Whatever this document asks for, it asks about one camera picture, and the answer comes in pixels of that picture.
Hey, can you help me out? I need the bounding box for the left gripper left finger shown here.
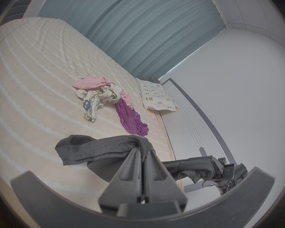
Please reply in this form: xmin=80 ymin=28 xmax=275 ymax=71
xmin=98 ymin=148 xmax=143 ymax=208

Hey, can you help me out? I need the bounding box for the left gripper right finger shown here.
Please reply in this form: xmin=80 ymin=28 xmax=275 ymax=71
xmin=144 ymin=149 xmax=188 ymax=207

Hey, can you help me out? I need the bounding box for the black T-shirt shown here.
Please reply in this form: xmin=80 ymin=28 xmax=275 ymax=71
xmin=55 ymin=134 xmax=215 ymax=185

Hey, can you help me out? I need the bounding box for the purple garment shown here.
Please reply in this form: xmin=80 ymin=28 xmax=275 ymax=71
xmin=115 ymin=99 xmax=149 ymax=141

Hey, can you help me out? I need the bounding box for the white printed pillow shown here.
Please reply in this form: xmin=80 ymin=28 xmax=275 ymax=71
xmin=137 ymin=79 xmax=177 ymax=111

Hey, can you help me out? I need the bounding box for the white printed garment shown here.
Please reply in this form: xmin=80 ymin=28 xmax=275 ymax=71
xmin=76 ymin=83 xmax=123 ymax=123

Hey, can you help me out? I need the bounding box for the grey bedside table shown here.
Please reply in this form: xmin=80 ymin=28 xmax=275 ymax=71
xmin=136 ymin=76 xmax=160 ymax=84

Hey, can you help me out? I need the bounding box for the pink garment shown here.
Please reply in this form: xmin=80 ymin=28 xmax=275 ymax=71
xmin=73 ymin=75 xmax=133 ymax=110

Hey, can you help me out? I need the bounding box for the bed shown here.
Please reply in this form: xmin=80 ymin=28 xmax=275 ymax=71
xmin=0 ymin=17 xmax=239 ymax=213

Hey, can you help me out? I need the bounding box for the blue-green curtain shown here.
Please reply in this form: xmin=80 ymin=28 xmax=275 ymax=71
xmin=38 ymin=0 xmax=228 ymax=80

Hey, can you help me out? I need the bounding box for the black chest of drawers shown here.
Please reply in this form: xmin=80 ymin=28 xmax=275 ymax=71
xmin=9 ymin=0 xmax=33 ymax=21

